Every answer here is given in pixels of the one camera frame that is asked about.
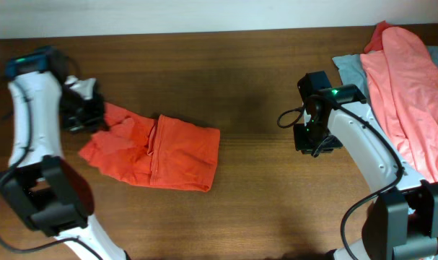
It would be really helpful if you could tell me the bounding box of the orange printed t-shirt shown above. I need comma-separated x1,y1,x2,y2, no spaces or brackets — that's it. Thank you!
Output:
79,103,220,192

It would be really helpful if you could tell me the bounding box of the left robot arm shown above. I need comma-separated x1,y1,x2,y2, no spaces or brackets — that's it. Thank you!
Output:
0,46,129,260

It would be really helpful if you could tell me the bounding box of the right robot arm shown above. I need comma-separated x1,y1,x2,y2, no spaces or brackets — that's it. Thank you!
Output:
292,71,438,259

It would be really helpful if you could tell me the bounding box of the light blue t-shirt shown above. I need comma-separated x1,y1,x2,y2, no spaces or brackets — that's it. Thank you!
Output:
332,45,438,105

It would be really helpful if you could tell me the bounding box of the salmon pink t-shirt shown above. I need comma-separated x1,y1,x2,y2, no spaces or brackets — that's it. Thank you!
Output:
360,22,438,182

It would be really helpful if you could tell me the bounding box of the right black cable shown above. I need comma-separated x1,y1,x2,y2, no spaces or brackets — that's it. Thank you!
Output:
276,94,406,260

